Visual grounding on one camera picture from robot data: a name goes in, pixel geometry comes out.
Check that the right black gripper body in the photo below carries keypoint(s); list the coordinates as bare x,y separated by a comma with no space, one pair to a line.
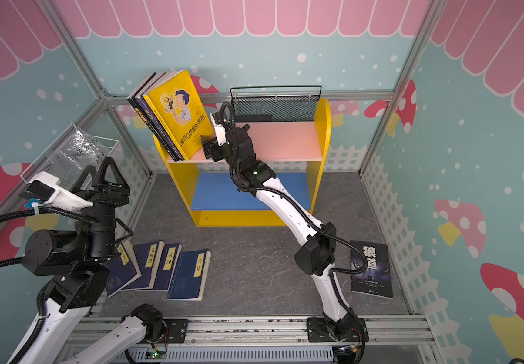
233,132

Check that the black wolf book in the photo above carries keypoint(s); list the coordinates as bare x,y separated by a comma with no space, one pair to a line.
376,280

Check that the black mesh wire basket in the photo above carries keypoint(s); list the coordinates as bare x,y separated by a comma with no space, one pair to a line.
275,103

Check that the yellow pink blue bookshelf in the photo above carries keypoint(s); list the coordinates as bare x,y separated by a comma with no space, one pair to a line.
265,160

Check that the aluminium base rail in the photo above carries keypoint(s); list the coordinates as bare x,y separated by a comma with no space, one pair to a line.
288,339

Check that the yellow cartoon boy book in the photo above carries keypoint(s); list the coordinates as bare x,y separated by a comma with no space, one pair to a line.
174,100

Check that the white wire wall basket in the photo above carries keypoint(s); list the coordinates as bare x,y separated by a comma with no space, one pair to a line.
47,164

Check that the black Murphy's law book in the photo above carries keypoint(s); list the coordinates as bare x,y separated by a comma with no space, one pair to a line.
146,118

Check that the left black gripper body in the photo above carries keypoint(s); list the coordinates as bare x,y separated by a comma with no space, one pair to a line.
103,214

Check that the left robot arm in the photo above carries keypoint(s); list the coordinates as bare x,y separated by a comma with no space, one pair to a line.
75,260

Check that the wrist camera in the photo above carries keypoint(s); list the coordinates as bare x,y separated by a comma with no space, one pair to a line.
219,128
45,188

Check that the navy book leftmost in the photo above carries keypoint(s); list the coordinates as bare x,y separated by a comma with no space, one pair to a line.
124,269

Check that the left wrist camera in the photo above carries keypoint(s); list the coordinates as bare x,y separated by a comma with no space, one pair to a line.
45,188

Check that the purple old man book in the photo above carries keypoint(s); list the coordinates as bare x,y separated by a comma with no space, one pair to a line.
153,116

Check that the clear plastic bag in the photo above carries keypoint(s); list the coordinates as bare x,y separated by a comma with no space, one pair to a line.
78,151

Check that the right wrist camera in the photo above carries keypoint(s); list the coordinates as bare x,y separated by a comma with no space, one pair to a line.
219,128

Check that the navy book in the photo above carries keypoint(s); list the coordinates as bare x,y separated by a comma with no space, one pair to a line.
124,269
148,257
167,266
190,276

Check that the navy book rightmost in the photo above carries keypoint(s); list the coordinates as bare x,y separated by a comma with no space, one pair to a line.
190,276

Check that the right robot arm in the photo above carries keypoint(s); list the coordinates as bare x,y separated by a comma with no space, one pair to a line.
316,256

